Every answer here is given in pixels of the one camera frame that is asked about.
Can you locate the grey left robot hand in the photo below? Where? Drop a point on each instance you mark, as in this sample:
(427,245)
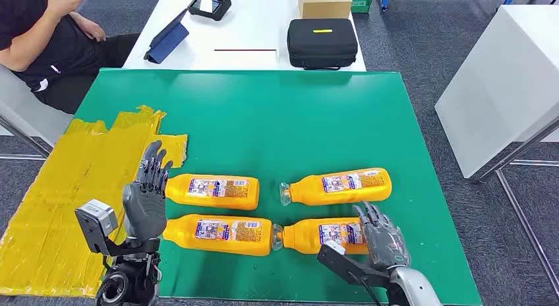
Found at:
(144,208)

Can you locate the person's right hand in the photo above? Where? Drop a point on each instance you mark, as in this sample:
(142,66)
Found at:
(63,3)

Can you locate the person's left hand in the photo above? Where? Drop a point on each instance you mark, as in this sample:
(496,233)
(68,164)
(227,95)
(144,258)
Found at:
(92,31)

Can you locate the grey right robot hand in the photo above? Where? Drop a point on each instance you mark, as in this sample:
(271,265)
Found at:
(386,247)

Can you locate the orange bottle with clear cap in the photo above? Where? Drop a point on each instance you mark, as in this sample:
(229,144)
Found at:
(305,192)
(183,234)
(183,195)
(301,236)

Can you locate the person's left forearm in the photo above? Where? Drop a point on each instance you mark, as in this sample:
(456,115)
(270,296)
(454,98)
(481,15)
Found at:
(77,19)

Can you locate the person's right forearm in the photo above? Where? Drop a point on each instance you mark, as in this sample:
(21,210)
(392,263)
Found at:
(30,39)

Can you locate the person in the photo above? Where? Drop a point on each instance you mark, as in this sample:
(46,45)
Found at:
(57,50)

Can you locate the tablet in blue case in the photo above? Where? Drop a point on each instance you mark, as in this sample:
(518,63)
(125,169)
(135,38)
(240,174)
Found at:
(168,39)

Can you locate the yellow tape patch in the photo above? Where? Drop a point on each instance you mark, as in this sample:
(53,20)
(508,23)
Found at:
(65,186)

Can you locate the white table with metal legs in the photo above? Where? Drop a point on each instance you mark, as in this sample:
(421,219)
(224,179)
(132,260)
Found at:
(26,111)
(502,77)

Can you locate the black handheld controller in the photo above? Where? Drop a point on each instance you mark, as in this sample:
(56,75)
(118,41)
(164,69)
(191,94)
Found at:
(209,7)

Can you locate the thin dark strip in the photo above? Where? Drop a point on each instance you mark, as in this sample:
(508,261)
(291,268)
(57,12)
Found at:
(244,49)

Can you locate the white rectangular desk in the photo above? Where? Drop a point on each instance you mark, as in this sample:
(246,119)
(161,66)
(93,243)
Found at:
(249,29)

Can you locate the green table mat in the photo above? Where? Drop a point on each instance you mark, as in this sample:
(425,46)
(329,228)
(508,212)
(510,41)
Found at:
(284,120)

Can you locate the black zip carrying case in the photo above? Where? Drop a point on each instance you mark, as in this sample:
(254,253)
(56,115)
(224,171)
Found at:
(321,46)

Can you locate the brown cardboard box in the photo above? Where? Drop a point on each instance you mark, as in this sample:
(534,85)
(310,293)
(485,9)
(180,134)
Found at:
(325,4)

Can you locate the green plastic crate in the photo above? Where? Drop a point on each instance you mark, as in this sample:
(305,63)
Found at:
(362,0)

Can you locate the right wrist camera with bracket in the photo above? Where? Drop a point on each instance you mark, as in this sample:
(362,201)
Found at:
(345,264)

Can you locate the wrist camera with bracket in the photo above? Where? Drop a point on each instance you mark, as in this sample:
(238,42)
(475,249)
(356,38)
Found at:
(94,223)
(345,264)

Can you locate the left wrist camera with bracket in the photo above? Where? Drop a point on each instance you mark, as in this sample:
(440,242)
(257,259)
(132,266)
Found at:
(94,223)

